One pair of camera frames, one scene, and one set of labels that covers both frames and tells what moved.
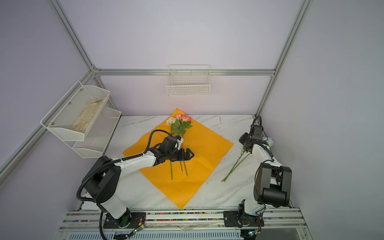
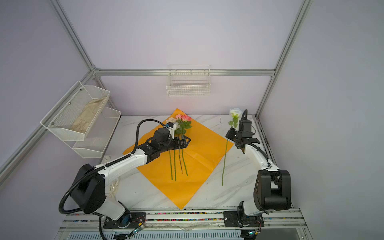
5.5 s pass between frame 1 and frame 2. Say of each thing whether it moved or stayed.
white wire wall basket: stayed
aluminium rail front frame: stayed
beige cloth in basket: stayed
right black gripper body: moved
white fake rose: moved
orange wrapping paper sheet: stayed
